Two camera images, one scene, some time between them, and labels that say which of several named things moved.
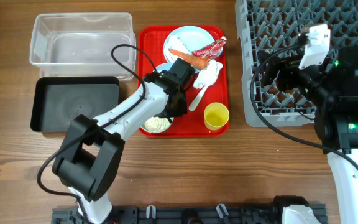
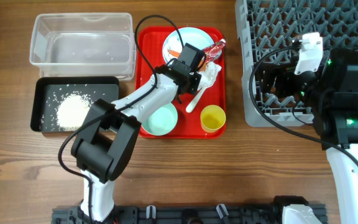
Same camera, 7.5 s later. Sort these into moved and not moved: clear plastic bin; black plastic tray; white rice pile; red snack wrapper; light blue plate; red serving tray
Moved: white rice pile; light blue plate
Not moved: clear plastic bin; red serving tray; red snack wrapper; black plastic tray
